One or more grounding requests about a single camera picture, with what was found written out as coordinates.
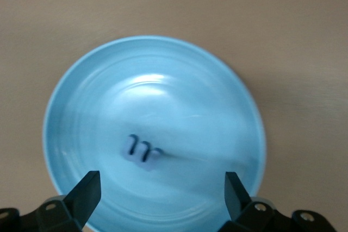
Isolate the brown table cover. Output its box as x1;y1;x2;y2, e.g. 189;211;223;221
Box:
0;0;348;232

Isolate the blue plate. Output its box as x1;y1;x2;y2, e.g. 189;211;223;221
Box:
42;35;266;232

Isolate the blue letter m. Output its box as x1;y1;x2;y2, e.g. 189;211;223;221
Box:
121;133;164;173

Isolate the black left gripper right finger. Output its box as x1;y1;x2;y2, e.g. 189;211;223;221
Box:
220;171;337;232

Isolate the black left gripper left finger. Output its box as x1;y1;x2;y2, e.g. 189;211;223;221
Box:
0;171;102;232

